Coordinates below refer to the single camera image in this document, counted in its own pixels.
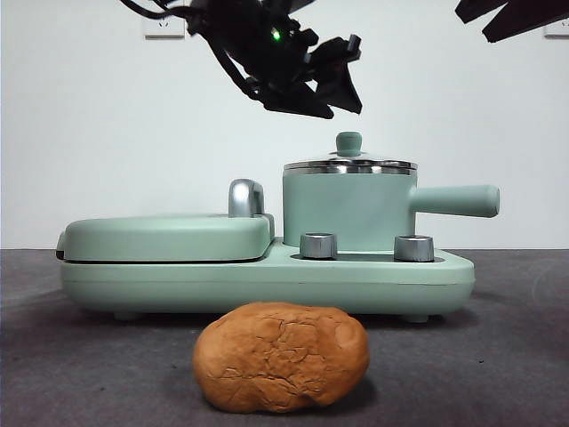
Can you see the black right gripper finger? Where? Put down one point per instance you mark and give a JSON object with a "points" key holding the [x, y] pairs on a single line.
{"points": [[482, 8], [529, 15]]}

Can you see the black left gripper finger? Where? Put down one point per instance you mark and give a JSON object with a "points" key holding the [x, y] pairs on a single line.
{"points": [[338, 84], [298, 101]]}

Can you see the glass lid with green knob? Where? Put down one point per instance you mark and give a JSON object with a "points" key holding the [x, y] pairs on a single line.
{"points": [[349, 142]]}

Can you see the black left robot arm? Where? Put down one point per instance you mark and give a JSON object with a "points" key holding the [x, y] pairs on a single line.
{"points": [[249, 26]]}

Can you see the mint green steamer pot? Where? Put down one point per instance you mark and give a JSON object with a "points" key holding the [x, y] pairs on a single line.
{"points": [[351, 204]]}

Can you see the silver control knob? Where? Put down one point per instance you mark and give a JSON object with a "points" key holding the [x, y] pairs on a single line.
{"points": [[318, 245], [413, 248]]}

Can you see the white wall socket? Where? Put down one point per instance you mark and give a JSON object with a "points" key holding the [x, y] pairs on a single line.
{"points": [[164, 30], [558, 32]]}

